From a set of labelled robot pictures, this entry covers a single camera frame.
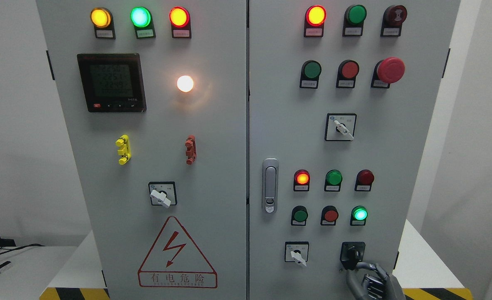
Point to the small white black usb dongle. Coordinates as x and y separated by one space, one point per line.
5 266

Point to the red emergency stop mushroom button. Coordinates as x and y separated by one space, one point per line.
387 71

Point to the white selector switch lower right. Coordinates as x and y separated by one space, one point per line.
297 252

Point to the yellow terminal connector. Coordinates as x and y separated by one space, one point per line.
124 149

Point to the green push button lower left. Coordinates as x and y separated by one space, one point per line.
299 216

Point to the green light middle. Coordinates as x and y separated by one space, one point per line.
333 180

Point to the green lit indicator light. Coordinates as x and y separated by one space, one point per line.
142 22

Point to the red terminal connector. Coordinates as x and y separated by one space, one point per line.
191 152

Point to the black rotary knob switch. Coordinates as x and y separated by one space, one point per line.
351 254

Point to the black digital power meter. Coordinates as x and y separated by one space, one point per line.
112 83

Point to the red light middle left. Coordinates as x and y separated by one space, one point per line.
301 181

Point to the red lit light top right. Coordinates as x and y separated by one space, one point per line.
314 20

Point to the dark red buzzer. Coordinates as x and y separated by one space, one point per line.
393 18

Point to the silver door latch handle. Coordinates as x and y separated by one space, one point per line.
270 185

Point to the red lit indicator light left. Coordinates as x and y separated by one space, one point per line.
180 22

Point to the yellow indicator light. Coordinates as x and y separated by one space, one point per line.
103 23

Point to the red push button lower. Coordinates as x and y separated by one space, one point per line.
329 216

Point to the white selector switch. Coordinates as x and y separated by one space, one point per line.
297 252
340 127

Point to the green unlit light top right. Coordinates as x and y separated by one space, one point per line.
354 18

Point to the white lit indicator lamp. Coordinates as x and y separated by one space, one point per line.
185 83

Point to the green push button lower right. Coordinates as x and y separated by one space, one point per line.
359 216

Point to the red push button upper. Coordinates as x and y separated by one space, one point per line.
347 73

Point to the white selector switch left door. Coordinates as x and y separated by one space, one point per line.
163 194

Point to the green push button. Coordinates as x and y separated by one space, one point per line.
310 74
359 216
299 216

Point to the grey electrical control cabinet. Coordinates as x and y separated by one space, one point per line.
245 57

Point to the white selector switch upper right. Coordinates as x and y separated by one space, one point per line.
340 127

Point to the red electrical hazard sticker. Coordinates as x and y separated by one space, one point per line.
175 261

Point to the green push button upper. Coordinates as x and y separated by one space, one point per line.
310 74

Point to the red light middle right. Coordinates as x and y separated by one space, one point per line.
364 180

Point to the red push button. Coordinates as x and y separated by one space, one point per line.
329 216
347 73

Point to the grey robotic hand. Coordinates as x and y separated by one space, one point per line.
380 287

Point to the white platform with hazard stripes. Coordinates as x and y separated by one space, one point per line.
420 272

